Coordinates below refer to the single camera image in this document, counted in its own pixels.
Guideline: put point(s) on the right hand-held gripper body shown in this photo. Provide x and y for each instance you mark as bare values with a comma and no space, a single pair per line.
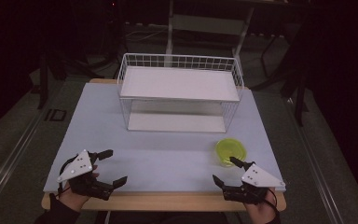
258,177

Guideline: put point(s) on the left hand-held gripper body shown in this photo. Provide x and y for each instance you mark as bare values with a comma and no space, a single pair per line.
80,165

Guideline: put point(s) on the green plastic bowl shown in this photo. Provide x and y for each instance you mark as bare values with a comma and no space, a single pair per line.
227,149

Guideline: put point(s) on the person's right hand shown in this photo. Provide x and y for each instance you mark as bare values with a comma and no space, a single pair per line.
261,213

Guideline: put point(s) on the person's left hand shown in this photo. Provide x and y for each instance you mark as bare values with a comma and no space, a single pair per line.
74,201

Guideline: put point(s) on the pale blue table mat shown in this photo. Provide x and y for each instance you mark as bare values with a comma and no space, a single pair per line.
167,161

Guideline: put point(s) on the dark metal stand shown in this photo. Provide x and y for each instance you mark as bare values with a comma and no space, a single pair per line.
300,102
43,81

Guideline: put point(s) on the metal floor rail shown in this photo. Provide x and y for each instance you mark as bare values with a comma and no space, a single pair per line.
15,152
315,161

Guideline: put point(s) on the white metal frame stand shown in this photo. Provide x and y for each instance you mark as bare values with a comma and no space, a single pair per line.
208,25

